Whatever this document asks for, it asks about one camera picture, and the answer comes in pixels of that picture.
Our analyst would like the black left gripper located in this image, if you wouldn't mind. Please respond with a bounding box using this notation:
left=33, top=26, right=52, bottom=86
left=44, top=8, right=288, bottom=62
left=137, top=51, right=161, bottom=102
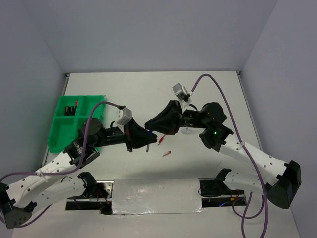
left=93, top=117, right=157, bottom=152

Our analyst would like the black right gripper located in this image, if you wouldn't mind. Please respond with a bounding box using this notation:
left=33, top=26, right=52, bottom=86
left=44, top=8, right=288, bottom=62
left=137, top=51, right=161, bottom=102
left=144, top=99, right=209, bottom=135

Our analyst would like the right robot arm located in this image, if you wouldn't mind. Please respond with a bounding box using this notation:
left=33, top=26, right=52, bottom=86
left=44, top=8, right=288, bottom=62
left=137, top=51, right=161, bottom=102
left=145, top=100, right=302, bottom=209

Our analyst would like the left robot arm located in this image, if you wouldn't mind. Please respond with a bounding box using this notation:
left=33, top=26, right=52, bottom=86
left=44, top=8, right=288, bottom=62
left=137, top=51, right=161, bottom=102
left=0, top=118, right=157, bottom=229

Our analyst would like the clear blue-capped glue bottle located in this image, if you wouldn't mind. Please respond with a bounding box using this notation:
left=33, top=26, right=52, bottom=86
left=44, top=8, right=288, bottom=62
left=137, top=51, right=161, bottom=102
left=181, top=127, right=190, bottom=135

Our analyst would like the silver tape sheet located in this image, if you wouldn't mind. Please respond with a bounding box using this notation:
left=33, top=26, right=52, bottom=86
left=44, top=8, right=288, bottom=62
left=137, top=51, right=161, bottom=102
left=112, top=178, right=204, bottom=215

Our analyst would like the green compartment bin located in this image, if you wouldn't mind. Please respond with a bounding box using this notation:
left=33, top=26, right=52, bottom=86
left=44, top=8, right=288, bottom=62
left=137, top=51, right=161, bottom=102
left=48, top=95, right=106, bottom=153

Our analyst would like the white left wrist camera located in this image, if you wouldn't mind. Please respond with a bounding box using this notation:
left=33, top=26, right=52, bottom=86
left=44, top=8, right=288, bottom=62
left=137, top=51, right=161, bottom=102
left=115, top=107, right=132, bottom=132

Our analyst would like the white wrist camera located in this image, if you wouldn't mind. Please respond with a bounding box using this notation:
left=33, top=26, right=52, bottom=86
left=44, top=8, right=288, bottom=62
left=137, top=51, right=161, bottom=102
left=115, top=107, right=132, bottom=132
left=173, top=83, right=191, bottom=111

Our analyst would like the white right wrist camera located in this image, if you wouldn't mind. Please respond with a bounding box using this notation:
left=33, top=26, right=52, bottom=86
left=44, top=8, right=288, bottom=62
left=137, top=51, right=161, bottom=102
left=173, top=83, right=191, bottom=111

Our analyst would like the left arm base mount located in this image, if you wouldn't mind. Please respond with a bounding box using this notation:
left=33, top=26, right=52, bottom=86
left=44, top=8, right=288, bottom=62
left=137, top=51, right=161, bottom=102
left=65, top=180, right=114, bottom=215

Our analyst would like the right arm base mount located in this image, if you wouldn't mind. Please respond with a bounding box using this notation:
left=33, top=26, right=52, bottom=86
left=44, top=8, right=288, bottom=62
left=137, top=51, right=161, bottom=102
left=198, top=179, right=246, bottom=208

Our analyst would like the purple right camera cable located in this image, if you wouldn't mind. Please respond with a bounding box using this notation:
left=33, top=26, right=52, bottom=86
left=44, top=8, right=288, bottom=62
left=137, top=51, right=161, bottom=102
left=190, top=73, right=270, bottom=238

